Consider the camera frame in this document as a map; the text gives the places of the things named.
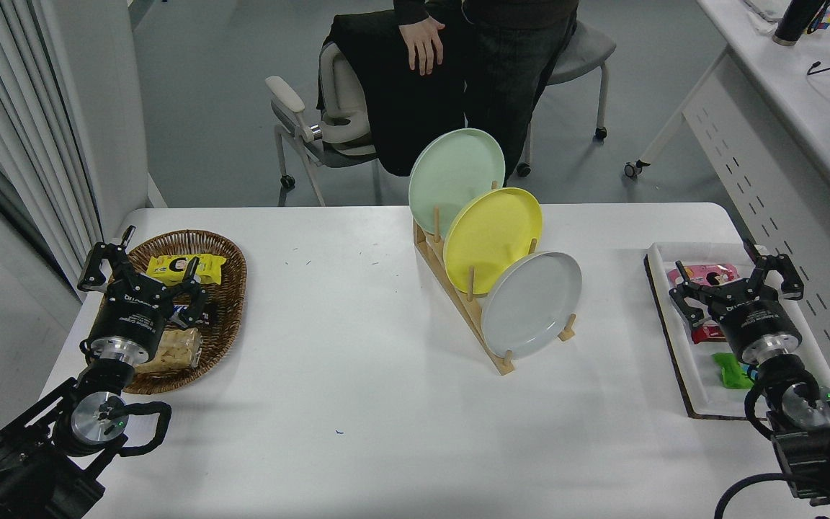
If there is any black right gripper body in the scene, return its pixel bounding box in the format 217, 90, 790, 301
710, 293, 804, 354

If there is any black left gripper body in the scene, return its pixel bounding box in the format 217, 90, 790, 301
89, 286, 175, 347

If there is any grey plate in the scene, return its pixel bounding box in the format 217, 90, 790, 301
481, 251, 583, 360

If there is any wooden plate rack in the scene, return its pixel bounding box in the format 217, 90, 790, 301
414, 180, 578, 376

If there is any yellow plate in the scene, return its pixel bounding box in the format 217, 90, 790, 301
443, 187, 543, 295

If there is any pale green plate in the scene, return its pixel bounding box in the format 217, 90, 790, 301
408, 128, 507, 237

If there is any person's right hand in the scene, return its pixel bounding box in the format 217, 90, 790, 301
398, 17, 447, 76

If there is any dark snack bar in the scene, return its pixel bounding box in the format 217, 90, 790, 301
169, 301, 218, 327

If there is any pink snack packet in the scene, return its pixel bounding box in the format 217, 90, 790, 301
666, 262, 741, 300

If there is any yellow snack packet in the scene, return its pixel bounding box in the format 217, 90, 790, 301
146, 253, 227, 285

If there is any brown wicker basket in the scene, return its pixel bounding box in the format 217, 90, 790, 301
100, 229, 248, 396

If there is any red snack bar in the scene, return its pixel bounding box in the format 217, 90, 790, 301
690, 321, 728, 345

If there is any clear bag of crackers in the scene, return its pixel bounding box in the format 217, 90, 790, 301
134, 327, 203, 374

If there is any green snack packet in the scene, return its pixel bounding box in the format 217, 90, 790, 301
712, 352, 756, 391

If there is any white tray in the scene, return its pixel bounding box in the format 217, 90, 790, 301
644, 241, 830, 420

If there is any white side desk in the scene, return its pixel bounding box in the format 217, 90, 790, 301
624, 0, 830, 397

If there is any cream office chair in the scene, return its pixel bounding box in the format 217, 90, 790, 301
265, 40, 387, 208

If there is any black flask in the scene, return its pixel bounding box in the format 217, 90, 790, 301
773, 0, 830, 47

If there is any black jacket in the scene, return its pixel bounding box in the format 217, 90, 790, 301
316, 11, 468, 177

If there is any grey chair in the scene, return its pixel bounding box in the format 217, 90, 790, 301
516, 20, 617, 178

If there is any person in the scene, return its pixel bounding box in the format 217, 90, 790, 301
393, 0, 580, 181

